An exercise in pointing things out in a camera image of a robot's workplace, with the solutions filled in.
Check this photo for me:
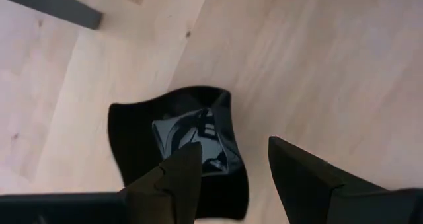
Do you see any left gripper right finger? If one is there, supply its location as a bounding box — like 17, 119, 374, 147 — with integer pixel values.
267, 135, 417, 224

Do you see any black wavy square plate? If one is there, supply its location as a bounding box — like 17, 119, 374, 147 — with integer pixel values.
107, 85, 250, 222

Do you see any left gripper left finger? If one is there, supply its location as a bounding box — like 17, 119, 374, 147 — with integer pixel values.
118, 141, 204, 224

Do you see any grey perforated metal shelf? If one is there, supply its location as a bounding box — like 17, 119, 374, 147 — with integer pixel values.
0, 0, 104, 31

